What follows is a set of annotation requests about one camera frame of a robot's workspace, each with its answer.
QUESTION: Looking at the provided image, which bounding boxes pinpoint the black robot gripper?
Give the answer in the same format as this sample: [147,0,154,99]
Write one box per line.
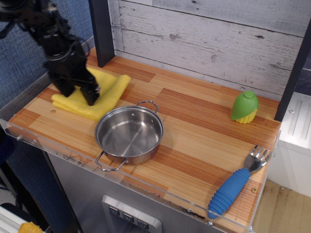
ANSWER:
[44,41,100,106]

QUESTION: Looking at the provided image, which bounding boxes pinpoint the yellow cloth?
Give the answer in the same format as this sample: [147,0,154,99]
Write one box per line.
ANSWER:
[51,67,131,121]

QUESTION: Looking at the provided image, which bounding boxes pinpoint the stainless steel pot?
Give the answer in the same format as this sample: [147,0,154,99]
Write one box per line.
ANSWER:
[94,100,164,172]

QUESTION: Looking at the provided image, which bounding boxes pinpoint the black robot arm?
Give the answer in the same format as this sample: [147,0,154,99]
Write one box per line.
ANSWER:
[0,0,100,106]

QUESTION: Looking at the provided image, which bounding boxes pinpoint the clear acrylic table guard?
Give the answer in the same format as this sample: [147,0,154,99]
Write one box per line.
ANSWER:
[0,57,280,233]

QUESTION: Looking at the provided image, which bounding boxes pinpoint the silver button control panel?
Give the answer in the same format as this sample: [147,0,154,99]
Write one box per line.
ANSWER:
[102,195,162,233]

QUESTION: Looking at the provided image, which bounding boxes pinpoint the yellow black object bottom left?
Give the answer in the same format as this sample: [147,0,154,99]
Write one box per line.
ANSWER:
[18,222,44,233]

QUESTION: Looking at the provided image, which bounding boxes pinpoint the green yellow toy corn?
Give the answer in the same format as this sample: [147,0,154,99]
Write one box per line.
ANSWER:
[231,91,259,124]

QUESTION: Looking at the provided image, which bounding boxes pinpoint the black left frame post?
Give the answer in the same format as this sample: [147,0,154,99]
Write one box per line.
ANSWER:
[88,0,115,67]

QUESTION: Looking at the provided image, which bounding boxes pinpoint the black frame post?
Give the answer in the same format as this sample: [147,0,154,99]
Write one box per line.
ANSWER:
[88,0,115,67]
[274,22,311,122]

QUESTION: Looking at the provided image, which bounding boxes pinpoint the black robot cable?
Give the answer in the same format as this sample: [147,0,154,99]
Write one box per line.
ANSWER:
[0,20,15,39]

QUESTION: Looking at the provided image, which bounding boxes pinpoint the blue handled metal fork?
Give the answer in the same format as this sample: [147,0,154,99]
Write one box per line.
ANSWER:
[207,145,272,219]

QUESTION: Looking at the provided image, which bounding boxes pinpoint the white aluminium side rail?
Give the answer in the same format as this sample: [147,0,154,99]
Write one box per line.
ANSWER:
[279,92,311,149]

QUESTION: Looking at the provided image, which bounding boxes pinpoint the black right frame post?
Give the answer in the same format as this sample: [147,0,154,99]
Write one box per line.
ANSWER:
[274,22,311,122]

